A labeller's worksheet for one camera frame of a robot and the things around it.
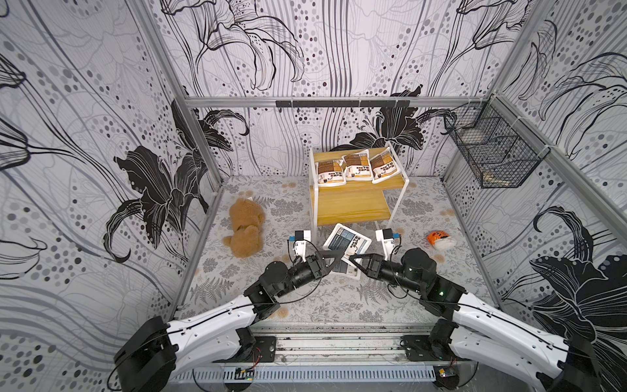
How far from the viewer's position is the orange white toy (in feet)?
3.03

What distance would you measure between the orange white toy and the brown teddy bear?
0.69 meters

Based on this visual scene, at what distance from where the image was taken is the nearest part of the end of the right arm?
0.62m

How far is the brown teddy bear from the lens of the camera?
2.95 ft
